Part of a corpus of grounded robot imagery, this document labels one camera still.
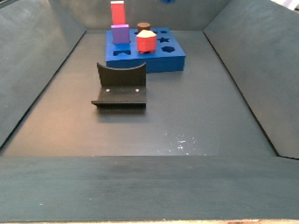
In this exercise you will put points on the tall red rectangular peg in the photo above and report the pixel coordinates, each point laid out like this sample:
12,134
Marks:
118,10

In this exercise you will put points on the red hexagonal peg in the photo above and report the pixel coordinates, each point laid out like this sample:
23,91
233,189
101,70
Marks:
146,41

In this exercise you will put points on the brown cylinder peg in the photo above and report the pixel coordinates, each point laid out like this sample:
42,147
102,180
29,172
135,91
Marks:
143,26

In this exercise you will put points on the purple block peg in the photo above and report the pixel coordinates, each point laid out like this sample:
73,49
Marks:
121,33

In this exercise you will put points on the black curved fixture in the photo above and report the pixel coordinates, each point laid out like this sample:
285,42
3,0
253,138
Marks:
122,87

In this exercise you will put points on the blue shape-sorter block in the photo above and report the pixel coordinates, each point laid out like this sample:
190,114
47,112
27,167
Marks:
167,59

